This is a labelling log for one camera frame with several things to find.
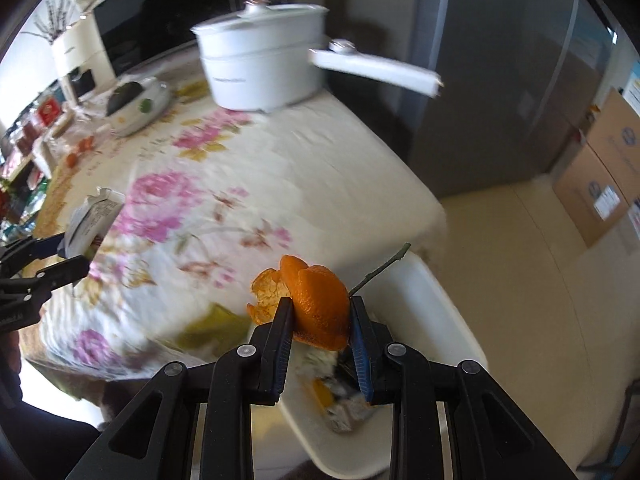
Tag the small green fruit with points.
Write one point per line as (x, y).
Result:
(146, 105)

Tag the stack of white bowls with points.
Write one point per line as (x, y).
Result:
(145, 115)

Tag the person's dark clothing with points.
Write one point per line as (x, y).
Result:
(45, 445)

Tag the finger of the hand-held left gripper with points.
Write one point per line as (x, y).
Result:
(65, 267)
(35, 247)

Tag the floral tablecloth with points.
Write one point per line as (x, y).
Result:
(300, 170)

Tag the blue wall poster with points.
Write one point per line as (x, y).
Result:
(632, 87)

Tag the thin green twig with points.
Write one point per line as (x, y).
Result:
(380, 267)

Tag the blue white bag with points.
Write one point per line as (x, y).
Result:
(635, 220)

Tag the red label jar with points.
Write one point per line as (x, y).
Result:
(48, 110)

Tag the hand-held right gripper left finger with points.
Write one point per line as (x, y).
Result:
(277, 350)

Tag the small white blue carton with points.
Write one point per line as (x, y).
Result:
(95, 215)

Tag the glass jar with wooden lid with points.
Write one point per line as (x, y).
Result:
(65, 127)

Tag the white plastic bin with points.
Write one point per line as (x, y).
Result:
(440, 320)

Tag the white electric cooking pot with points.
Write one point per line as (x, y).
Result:
(260, 65)

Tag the grey refrigerator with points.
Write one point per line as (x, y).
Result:
(475, 85)

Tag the crumpled white tissue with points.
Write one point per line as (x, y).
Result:
(315, 362)

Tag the dark green squash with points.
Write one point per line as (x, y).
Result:
(124, 96)

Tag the black microwave oven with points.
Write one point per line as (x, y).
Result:
(165, 15)

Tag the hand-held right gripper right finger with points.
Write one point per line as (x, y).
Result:
(359, 355)

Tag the bare decorative branches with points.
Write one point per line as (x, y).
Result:
(55, 17)

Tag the small orange fruit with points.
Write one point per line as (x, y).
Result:
(71, 159)
(89, 142)

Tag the cream air fryer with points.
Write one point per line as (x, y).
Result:
(80, 55)

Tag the orange peel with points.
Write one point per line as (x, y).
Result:
(315, 300)

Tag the person's left forearm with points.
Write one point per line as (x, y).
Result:
(7, 365)

